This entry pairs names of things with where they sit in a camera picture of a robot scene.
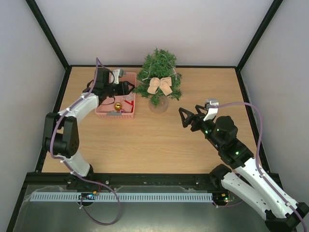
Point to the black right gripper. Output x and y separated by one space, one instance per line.
195 121

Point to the light blue slotted cable duct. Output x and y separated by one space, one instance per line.
122 197

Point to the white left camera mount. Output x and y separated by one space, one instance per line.
115 76

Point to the red ribbon bow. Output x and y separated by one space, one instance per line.
129 106

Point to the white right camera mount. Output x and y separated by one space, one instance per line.
212 111

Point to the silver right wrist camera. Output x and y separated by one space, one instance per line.
211 103

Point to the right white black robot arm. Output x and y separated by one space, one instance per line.
241 172

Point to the clear led string lights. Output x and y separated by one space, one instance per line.
160 63

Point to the silver glitter star ornament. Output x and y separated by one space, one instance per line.
129 97

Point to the round wooden tree base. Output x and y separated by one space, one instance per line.
159 106

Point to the gold bauble ornament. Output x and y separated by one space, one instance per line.
118 106

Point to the black front frame rail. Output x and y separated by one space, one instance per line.
194 181

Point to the small green christmas tree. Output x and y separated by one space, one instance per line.
142 87

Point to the pink perforated plastic basket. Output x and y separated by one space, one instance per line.
107 110

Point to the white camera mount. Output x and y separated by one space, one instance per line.
212 111
115 76

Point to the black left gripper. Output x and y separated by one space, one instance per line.
124 90

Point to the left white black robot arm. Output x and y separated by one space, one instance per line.
110 90

